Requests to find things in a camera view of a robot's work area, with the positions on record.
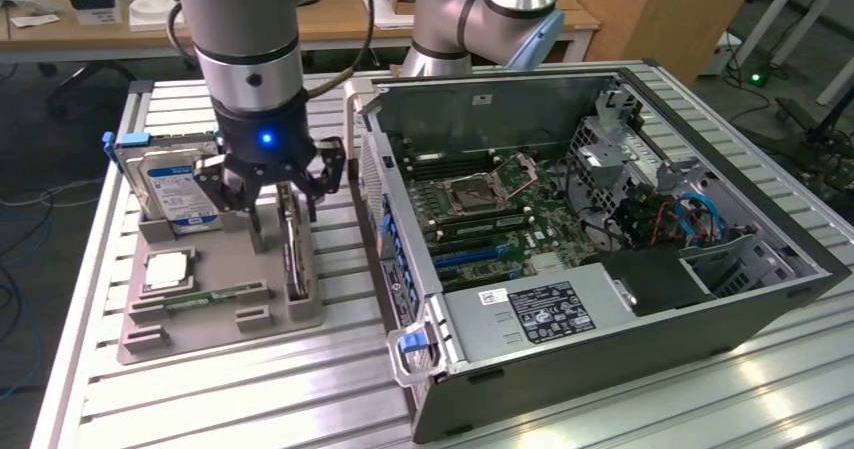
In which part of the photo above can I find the white paper stack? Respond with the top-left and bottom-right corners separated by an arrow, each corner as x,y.
362,0 -> 417,30

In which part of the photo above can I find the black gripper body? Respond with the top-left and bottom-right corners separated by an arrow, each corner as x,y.
212,90 -> 316,183

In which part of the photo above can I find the blue disk caddy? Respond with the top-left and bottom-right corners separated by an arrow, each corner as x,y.
99,127 -> 223,210

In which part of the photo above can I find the long black expansion slot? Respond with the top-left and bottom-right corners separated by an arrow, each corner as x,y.
431,233 -> 506,256

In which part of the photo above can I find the grey parts rack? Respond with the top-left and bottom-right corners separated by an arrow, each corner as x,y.
118,158 -> 328,368

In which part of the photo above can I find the white table frame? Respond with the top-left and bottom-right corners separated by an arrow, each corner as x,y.
730,0 -> 854,105

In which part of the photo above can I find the white floor cable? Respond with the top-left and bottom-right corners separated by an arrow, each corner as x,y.
0,178 -> 102,209

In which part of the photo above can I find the grey power supply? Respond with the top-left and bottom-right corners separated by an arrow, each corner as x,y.
437,263 -> 639,365

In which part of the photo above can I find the CPU socket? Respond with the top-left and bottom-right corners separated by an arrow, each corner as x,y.
447,172 -> 510,214

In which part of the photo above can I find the silver CPU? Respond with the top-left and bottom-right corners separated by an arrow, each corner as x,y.
144,252 -> 190,290

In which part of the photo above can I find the hard disk blue label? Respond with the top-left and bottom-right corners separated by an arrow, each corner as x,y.
123,147 -> 226,235

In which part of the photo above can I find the silver chipset heatsink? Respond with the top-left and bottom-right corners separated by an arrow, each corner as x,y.
530,254 -> 573,273

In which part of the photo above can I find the perforated metal disk bay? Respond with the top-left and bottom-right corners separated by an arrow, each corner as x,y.
566,113 -> 669,215

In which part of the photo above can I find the black wire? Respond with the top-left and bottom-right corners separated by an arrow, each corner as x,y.
577,207 -> 626,255

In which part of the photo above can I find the wooden desk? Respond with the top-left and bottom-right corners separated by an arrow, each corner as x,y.
0,0 -> 602,78

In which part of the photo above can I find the green RAM stick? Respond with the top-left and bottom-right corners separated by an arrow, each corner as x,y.
162,288 -> 243,311

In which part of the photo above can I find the red disk wire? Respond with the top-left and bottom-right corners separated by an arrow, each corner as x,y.
654,201 -> 677,243

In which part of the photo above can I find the black plastic shroud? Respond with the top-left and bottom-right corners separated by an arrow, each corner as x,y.
595,246 -> 714,318

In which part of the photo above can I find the white paper slip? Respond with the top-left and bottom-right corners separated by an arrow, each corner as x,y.
10,13 -> 62,28

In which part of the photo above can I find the blue disk wire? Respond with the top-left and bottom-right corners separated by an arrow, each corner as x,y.
671,194 -> 727,246

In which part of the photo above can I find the white device red button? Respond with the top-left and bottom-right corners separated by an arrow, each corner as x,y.
703,32 -> 743,78

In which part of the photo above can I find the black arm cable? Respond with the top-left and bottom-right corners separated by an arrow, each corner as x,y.
299,0 -> 379,101
164,1 -> 200,61

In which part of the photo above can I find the white box black lid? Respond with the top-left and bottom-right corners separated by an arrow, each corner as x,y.
66,0 -> 126,27

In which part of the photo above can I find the wooden cabinet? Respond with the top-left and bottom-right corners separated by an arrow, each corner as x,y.
586,0 -> 766,86

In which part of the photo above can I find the blue floor cable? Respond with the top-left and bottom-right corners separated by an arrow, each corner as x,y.
0,203 -> 55,400

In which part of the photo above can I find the green motherboard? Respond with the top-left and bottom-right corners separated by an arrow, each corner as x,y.
399,143 -> 595,293

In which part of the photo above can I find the white round holder block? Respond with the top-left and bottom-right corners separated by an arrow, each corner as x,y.
127,0 -> 180,33

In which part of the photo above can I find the black open PC case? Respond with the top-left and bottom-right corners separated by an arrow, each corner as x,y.
342,63 -> 850,445

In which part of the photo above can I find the black floor stand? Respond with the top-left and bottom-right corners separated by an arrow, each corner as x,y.
773,68 -> 854,145

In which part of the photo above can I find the black office chair base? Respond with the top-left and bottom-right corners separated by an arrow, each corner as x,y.
36,61 -> 139,118

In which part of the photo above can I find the metal socket cover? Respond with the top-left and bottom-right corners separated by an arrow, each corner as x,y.
491,152 -> 539,196

